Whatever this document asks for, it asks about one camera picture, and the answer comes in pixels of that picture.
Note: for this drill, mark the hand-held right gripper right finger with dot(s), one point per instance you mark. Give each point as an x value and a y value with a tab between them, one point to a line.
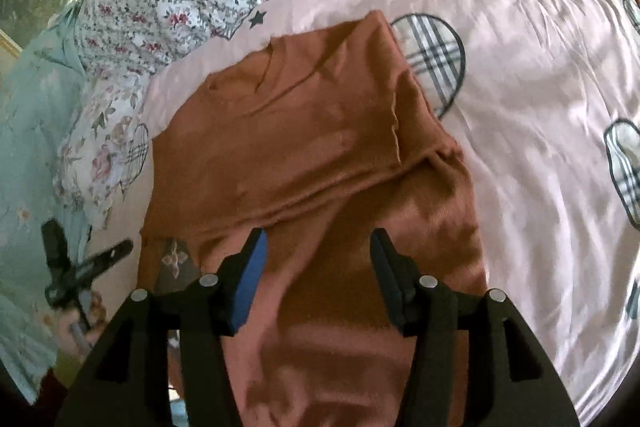
389	279

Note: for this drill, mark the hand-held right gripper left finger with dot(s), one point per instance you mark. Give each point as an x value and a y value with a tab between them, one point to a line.
249	274

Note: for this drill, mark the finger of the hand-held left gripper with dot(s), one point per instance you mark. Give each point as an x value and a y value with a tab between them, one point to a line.
102	263
55	252

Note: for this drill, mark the orange-brown knit sweater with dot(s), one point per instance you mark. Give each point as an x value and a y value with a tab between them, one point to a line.
300	147

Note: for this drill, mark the light teal floral cloth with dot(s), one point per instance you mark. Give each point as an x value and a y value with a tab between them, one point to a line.
30	157

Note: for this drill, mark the pink bedsheet with plaid prints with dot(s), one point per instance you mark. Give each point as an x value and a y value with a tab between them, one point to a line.
525	82

